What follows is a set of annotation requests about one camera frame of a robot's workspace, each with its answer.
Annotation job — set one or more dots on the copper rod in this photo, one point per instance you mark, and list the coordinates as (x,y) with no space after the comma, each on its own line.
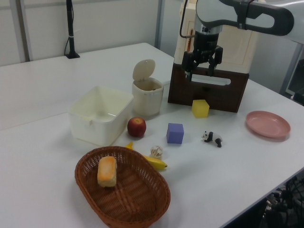
(190,42)

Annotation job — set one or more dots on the brown wicker basket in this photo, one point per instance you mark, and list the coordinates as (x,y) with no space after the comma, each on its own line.
(133,199)

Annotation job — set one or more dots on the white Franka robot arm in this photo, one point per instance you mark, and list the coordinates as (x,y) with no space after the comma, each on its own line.
(213,12)

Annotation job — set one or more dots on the yellow foam cube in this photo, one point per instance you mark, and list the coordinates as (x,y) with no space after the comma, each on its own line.
(200,109)

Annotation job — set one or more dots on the brown wooden drawer base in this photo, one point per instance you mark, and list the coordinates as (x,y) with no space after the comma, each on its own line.
(223,97)

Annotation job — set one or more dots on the cream trash bin with lid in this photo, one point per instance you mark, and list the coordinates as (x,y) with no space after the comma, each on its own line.
(147,97)

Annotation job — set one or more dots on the paper ball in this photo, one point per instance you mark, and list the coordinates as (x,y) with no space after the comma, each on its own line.
(156,152)

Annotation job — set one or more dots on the black pole stand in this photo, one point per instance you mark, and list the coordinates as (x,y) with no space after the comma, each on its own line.
(70,35)

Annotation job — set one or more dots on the purple foam cube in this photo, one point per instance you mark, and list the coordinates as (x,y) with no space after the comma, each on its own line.
(175,134)

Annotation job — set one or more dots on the yellow banana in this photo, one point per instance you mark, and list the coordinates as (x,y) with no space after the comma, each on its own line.
(156,162)

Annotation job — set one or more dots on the toasted bread loaf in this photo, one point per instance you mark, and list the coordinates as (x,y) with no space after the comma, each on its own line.
(107,171)

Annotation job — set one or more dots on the pink plastic plate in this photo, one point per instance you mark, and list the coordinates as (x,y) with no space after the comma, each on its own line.
(267,123)

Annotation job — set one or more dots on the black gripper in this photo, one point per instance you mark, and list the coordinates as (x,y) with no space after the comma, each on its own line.
(206,44)

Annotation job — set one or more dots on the red apple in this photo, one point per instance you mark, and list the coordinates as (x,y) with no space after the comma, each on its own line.
(136,127)

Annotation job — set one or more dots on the white plastic storage box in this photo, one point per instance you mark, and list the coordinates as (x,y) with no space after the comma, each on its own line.
(95,123)

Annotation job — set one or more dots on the panda toy figure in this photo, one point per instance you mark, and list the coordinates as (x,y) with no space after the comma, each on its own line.
(212,137)

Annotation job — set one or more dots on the cream plastic cabinet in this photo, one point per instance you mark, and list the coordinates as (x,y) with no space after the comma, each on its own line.
(237,45)

